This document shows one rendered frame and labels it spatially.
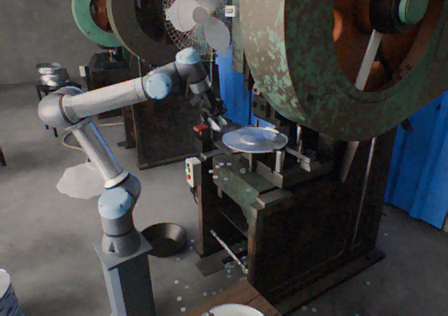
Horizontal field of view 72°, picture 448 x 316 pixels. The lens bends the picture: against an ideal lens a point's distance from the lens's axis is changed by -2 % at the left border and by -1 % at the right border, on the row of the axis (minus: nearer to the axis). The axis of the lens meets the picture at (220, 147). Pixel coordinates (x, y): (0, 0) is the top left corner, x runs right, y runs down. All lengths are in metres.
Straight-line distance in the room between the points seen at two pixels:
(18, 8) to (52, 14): 0.58
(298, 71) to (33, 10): 7.08
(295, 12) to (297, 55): 0.10
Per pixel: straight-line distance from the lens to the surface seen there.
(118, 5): 2.45
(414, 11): 1.04
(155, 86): 1.00
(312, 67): 0.86
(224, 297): 1.27
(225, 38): 2.05
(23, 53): 7.69
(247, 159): 1.41
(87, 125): 1.28
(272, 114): 1.36
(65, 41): 7.70
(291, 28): 0.79
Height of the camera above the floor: 1.32
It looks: 24 degrees down
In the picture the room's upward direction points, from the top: straight up
